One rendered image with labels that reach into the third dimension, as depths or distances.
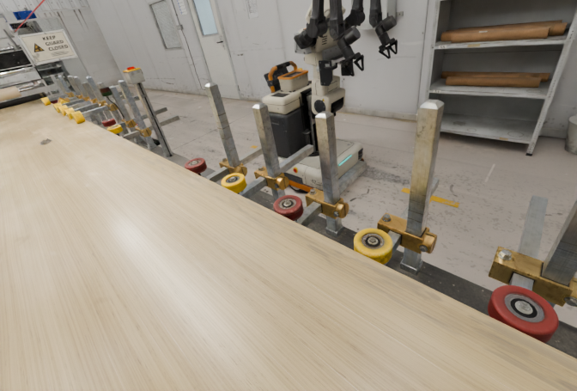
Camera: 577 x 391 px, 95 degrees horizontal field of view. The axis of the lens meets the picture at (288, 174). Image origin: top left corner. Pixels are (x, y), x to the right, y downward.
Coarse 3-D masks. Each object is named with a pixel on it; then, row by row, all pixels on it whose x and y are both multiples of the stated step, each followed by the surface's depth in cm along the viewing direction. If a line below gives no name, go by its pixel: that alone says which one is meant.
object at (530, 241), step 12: (540, 204) 66; (528, 216) 63; (540, 216) 63; (528, 228) 60; (540, 228) 60; (528, 240) 58; (540, 240) 57; (528, 252) 55; (516, 276) 51; (528, 288) 49
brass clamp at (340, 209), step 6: (318, 192) 86; (306, 198) 87; (312, 198) 85; (318, 198) 84; (324, 204) 82; (330, 204) 81; (336, 204) 80; (342, 204) 80; (348, 204) 81; (324, 210) 83; (330, 210) 81; (336, 210) 80; (342, 210) 79; (348, 210) 82; (330, 216) 83; (336, 216) 80; (342, 216) 80
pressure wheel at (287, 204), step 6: (282, 198) 75; (288, 198) 74; (294, 198) 74; (276, 204) 73; (282, 204) 73; (288, 204) 72; (294, 204) 72; (300, 204) 71; (276, 210) 71; (282, 210) 70; (288, 210) 70; (294, 210) 70; (300, 210) 71; (288, 216) 70; (294, 216) 70; (300, 216) 71
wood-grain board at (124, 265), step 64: (0, 128) 223; (64, 128) 187; (0, 192) 110; (64, 192) 101; (128, 192) 93; (192, 192) 86; (0, 256) 74; (64, 256) 69; (128, 256) 65; (192, 256) 62; (256, 256) 59; (320, 256) 56; (0, 320) 55; (64, 320) 53; (128, 320) 51; (192, 320) 48; (256, 320) 47; (320, 320) 45; (384, 320) 43; (448, 320) 42; (0, 384) 44; (64, 384) 42; (128, 384) 41; (192, 384) 40; (256, 384) 38; (320, 384) 37; (384, 384) 36; (448, 384) 35; (512, 384) 34; (576, 384) 33
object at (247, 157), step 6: (252, 150) 126; (258, 150) 126; (240, 156) 122; (246, 156) 121; (252, 156) 124; (240, 162) 119; (246, 162) 122; (222, 168) 115; (210, 174) 112; (216, 174) 111; (222, 174) 114; (216, 180) 112
